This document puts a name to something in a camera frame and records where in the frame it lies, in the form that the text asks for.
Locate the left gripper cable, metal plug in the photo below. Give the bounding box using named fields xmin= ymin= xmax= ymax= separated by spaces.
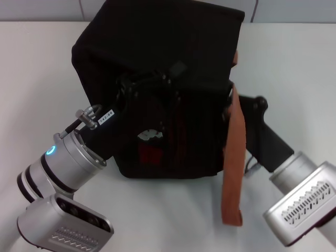
xmin=53 ymin=103 xmax=102 ymax=140

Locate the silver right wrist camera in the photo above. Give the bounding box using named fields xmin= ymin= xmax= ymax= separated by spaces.
xmin=262 ymin=160 xmax=336 ymax=247

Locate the black food bag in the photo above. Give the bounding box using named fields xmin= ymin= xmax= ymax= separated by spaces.
xmin=71 ymin=0 xmax=248 ymax=227

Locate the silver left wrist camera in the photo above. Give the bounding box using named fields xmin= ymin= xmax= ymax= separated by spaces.
xmin=16 ymin=194 xmax=115 ymax=249

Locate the right gripper cable, metal plug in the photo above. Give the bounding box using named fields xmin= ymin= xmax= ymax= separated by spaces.
xmin=244 ymin=156 xmax=264 ymax=177

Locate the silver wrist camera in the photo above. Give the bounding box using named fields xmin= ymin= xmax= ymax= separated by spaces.
xmin=16 ymin=194 xmax=115 ymax=249
xmin=262 ymin=160 xmax=336 ymax=247

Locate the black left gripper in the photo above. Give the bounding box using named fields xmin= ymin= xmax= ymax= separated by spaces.
xmin=80 ymin=83 xmax=185 ymax=161

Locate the white backdrop board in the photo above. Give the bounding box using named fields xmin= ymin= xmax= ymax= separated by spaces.
xmin=0 ymin=0 xmax=336 ymax=25

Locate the gripper cable, metal plug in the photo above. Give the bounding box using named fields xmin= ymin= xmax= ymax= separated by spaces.
xmin=53 ymin=103 xmax=102 ymax=140
xmin=244 ymin=156 xmax=264 ymax=177

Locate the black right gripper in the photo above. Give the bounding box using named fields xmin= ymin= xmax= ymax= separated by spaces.
xmin=222 ymin=94 xmax=295 ymax=173

